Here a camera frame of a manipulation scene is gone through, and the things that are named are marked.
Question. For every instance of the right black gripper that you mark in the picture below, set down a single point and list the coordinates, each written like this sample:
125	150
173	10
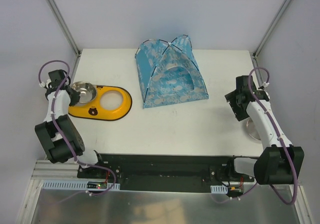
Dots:
235	106

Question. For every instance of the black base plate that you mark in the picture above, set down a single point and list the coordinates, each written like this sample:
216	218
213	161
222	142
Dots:
165	173

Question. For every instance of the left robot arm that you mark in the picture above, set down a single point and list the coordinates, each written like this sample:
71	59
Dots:
57	134

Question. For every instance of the blue snowman pet tent fabric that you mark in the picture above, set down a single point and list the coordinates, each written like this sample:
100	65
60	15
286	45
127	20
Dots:
170	79

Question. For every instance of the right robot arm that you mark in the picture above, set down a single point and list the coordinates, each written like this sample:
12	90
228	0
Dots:
280	162

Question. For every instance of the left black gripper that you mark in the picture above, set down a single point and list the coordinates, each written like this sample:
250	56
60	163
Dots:
74	97

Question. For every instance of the right white cable duct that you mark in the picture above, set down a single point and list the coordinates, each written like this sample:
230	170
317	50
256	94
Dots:
219	189

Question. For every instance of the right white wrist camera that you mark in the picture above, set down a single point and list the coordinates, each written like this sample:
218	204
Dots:
264	86

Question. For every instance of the left white cable duct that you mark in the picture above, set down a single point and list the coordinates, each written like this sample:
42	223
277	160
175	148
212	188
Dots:
79	185

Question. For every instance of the steel pet bowl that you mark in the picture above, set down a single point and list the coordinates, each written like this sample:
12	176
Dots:
87	91
251	130

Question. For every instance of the black tent pole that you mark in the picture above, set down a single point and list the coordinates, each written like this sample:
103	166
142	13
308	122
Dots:
175	59
150	59

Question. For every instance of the white cable duct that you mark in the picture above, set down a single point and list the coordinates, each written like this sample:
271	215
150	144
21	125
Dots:
79	185
219	189

